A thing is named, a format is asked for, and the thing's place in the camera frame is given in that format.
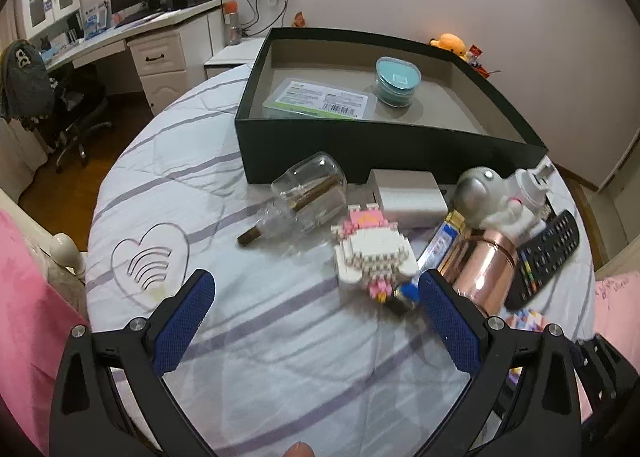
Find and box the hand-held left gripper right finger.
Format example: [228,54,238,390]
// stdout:
[417,268,583,457]

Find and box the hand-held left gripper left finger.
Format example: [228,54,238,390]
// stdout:
[49,269,217,457]

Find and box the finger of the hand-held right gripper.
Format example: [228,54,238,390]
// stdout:
[570,334,626,443]

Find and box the copper metal cup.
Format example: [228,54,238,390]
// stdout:
[437,228,521,323]

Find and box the pastel block model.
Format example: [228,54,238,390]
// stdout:
[504,309,550,335]

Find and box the pink white block figure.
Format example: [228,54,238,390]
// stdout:
[330,203,420,305]

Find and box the black remote control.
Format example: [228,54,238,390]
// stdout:
[504,209,581,310]

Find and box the white astronaut figurine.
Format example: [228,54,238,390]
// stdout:
[452,166,548,243]

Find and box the clear glass bottle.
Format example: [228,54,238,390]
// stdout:
[237,152,348,249]

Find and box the black cardboard box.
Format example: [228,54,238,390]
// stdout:
[235,27,550,186]

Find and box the small blue block piece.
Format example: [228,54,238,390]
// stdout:
[390,282,421,315]

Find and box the pink printed cloth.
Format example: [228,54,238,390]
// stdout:
[594,271,640,353]

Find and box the blue white card packet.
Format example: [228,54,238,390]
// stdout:
[417,211,471,270]

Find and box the white charger box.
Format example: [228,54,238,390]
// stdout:
[367,168,449,229]

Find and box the pink blanket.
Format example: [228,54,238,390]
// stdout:
[0,209,88,457]

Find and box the white plug adapter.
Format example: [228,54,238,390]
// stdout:
[515,159,557,218]

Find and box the beige curtain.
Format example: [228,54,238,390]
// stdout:
[0,2,48,178]

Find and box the white drawer unit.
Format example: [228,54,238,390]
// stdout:
[126,31,190,116]

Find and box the teal round container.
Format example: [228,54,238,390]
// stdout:
[372,56,421,108]

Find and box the black office chair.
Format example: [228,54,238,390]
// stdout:
[30,64,113,172]

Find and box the flat packet with barcode label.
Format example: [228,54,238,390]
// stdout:
[262,78,378,122]

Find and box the colourful printed box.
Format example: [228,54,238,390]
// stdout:
[467,48,501,80]

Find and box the white side table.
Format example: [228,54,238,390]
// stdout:
[204,37,266,82]

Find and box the orange octopus plush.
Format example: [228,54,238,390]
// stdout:
[429,33,471,62]

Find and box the grey printed jacket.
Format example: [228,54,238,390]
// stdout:
[0,39,55,122]

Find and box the orange-capped bottle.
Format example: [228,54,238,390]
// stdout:
[223,0,243,46]

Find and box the white desk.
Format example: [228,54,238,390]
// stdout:
[42,0,236,116]

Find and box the blue white box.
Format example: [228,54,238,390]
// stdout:
[82,4,108,40]

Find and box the cream bed frame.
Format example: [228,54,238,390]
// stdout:
[0,187,88,283]

